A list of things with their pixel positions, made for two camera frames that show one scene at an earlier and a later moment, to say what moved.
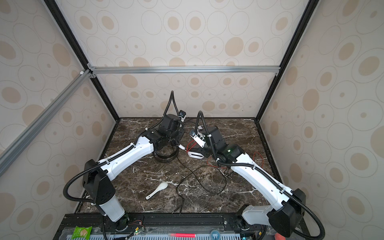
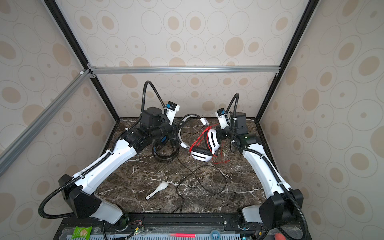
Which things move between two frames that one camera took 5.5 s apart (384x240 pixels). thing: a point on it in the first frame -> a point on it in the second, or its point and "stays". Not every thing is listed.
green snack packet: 82,233 stays
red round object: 278,236 stays
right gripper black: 206,154 -> 223,137
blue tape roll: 215,234 stays
